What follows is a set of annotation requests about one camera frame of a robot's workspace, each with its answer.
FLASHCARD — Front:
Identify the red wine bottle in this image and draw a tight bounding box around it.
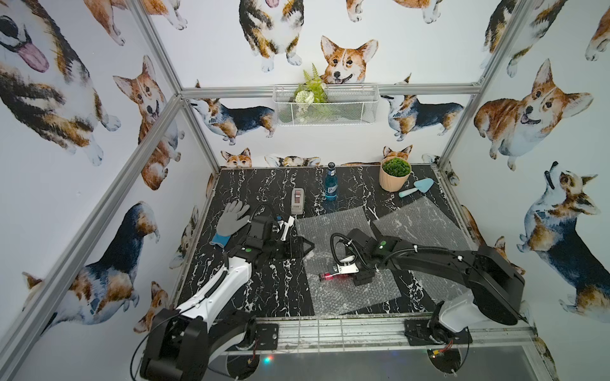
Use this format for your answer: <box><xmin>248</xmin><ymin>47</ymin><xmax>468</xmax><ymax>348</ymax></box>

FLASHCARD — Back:
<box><xmin>319</xmin><ymin>272</ymin><xmax>354</xmax><ymax>281</ymax></box>

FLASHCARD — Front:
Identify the bubble wrap sheet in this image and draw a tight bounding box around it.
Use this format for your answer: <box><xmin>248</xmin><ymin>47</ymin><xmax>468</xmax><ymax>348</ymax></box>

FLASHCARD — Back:
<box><xmin>295</xmin><ymin>207</ymin><xmax>400</xmax><ymax>316</ymax></box>
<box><xmin>374</xmin><ymin>197</ymin><xmax>471</xmax><ymax>303</ymax></box>

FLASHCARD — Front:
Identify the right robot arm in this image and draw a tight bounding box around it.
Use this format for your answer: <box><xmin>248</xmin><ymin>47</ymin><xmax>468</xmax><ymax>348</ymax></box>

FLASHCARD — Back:
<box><xmin>330</xmin><ymin>229</ymin><xmax>525</xmax><ymax>342</ymax></box>

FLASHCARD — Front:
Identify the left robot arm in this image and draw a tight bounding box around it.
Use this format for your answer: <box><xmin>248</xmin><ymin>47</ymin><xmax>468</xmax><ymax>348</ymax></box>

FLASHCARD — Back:
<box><xmin>130</xmin><ymin>216</ymin><xmax>315</xmax><ymax>380</ymax></box>

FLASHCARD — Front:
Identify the blue wine bottle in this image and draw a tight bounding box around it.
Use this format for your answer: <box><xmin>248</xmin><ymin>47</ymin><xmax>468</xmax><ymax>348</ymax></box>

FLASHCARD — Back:
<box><xmin>324</xmin><ymin>162</ymin><xmax>338</xmax><ymax>201</ymax></box>

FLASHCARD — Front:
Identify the grey work glove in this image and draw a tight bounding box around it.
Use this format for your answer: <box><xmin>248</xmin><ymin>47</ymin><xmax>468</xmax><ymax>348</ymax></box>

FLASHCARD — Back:
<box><xmin>210</xmin><ymin>201</ymin><xmax>250</xmax><ymax>248</ymax></box>

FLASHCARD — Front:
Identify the grey tape dispenser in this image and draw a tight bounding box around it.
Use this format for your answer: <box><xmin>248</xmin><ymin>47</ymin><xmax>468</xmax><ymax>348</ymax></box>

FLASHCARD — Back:
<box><xmin>291</xmin><ymin>188</ymin><xmax>305</xmax><ymax>215</ymax></box>

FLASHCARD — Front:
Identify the potted green plant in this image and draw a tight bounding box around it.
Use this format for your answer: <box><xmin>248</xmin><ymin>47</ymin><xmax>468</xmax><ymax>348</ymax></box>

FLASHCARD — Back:
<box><xmin>379</xmin><ymin>157</ymin><xmax>411</xmax><ymax>192</ymax></box>

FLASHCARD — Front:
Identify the teal garden trowel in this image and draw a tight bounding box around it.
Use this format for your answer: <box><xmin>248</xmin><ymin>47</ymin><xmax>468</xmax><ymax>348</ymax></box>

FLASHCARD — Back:
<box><xmin>398</xmin><ymin>178</ymin><xmax>435</xmax><ymax>198</ymax></box>

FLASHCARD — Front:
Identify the artificial fern with flower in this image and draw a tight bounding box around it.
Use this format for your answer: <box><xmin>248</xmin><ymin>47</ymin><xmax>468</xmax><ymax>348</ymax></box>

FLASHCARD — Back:
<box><xmin>292</xmin><ymin>64</ymin><xmax>328</xmax><ymax>122</ymax></box>

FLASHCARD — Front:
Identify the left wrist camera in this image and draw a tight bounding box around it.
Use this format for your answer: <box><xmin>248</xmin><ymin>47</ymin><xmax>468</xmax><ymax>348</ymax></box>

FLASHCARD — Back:
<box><xmin>279</xmin><ymin>216</ymin><xmax>295</xmax><ymax>242</ymax></box>

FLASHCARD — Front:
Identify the aluminium front rail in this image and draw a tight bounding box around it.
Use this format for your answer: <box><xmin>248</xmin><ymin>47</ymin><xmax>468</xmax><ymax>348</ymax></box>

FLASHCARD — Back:
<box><xmin>223</xmin><ymin>314</ymin><xmax>542</xmax><ymax>359</ymax></box>

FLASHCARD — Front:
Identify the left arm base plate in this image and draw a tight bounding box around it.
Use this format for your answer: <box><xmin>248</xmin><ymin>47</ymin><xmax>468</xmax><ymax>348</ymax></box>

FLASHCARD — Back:
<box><xmin>247</xmin><ymin>322</ymin><xmax>280</xmax><ymax>351</ymax></box>

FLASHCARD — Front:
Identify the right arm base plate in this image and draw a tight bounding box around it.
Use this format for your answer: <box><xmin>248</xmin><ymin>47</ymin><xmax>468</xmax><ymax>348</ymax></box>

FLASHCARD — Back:
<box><xmin>404</xmin><ymin>319</ymin><xmax>473</xmax><ymax>346</ymax></box>

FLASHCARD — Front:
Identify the white wire wall basket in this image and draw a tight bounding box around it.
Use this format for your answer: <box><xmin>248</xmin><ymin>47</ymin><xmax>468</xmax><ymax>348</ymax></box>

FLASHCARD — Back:
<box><xmin>273</xmin><ymin>84</ymin><xmax>381</xmax><ymax>126</ymax></box>

